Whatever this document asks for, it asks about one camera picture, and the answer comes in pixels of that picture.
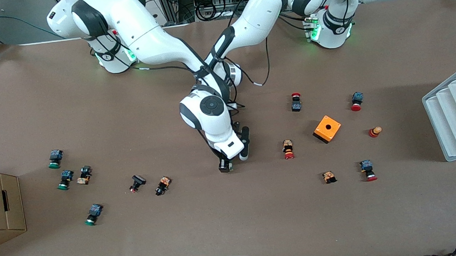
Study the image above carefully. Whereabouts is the red button yellow block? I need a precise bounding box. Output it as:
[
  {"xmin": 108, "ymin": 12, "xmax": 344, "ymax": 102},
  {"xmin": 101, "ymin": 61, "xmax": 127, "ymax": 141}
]
[{"xmin": 282, "ymin": 139, "xmax": 296, "ymax": 161}]

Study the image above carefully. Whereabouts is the red button black block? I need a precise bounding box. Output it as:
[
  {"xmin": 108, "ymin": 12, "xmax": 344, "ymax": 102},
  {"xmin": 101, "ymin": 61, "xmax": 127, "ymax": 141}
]
[{"xmin": 290, "ymin": 92, "xmax": 303, "ymax": 113}]

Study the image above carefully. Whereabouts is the black button orange block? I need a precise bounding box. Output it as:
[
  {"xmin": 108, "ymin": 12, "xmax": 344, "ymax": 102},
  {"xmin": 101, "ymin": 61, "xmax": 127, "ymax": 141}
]
[{"xmin": 153, "ymin": 176, "xmax": 173, "ymax": 197}]

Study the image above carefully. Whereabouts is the black square push button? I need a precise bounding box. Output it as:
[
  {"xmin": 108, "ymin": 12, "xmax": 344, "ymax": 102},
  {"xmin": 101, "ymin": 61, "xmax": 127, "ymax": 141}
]
[{"xmin": 128, "ymin": 174, "xmax": 148, "ymax": 194}]

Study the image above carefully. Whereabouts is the red button blue block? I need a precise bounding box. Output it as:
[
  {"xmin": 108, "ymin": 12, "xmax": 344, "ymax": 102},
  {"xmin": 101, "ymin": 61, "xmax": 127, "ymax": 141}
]
[
  {"xmin": 349, "ymin": 91, "xmax": 365, "ymax": 112},
  {"xmin": 359, "ymin": 159, "xmax": 378, "ymax": 183}
]

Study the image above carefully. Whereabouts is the green button blue block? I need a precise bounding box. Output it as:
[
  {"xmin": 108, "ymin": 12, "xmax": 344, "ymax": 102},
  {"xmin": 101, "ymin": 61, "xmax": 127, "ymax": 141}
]
[
  {"xmin": 56, "ymin": 169, "xmax": 75, "ymax": 191},
  {"xmin": 47, "ymin": 149, "xmax": 65, "ymax": 170},
  {"xmin": 83, "ymin": 203, "xmax": 105, "ymax": 227}
]

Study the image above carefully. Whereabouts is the black orange contact block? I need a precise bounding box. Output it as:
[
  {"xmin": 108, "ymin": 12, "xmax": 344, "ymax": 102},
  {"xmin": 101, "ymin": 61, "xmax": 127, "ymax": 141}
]
[{"xmin": 75, "ymin": 165, "xmax": 93, "ymax": 186}]

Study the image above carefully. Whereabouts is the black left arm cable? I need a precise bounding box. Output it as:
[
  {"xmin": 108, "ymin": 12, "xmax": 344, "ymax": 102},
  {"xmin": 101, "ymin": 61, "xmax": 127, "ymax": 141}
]
[{"xmin": 221, "ymin": 35, "xmax": 273, "ymax": 90}]

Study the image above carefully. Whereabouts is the orange button enclosure box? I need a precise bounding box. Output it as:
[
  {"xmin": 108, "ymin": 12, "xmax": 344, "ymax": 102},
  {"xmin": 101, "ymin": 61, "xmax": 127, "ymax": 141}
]
[{"xmin": 312, "ymin": 114, "xmax": 343, "ymax": 145}]

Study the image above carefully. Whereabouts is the coiled black cable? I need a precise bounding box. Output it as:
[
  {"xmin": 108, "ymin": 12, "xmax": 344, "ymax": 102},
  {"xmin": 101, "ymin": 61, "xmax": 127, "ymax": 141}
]
[{"xmin": 194, "ymin": 1, "xmax": 220, "ymax": 22}]

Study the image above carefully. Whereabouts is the aluminium rack frame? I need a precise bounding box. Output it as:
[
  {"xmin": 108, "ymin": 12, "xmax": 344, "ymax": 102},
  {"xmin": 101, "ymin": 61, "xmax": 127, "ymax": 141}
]
[{"xmin": 159, "ymin": 0, "xmax": 288, "ymax": 25}]

